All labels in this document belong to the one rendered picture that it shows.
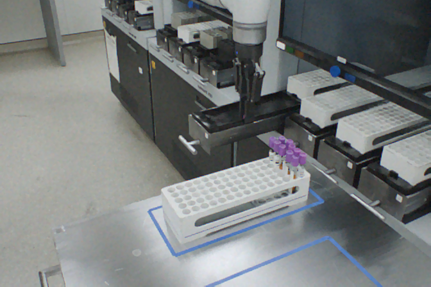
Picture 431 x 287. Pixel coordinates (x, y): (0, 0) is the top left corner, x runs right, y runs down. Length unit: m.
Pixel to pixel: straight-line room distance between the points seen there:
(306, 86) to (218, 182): 0.58
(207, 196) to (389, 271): 0.35
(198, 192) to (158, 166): 1.66
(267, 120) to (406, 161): 0.42
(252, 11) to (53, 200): 1.61
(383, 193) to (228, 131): 0.44
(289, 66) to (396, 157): 0.54
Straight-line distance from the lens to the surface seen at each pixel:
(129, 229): 0.88
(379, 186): 1.10
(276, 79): 1.46
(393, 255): 0.88
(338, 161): 1.17
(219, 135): 1.21
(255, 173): 0.91
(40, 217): 2.31
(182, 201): 0.84
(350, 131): 1.16
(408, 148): 1.12
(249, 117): 1.25
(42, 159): 2.74
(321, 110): 1.23
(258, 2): 1.10
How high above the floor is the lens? 1.41
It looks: 29 degrees down
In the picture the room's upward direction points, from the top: straight up
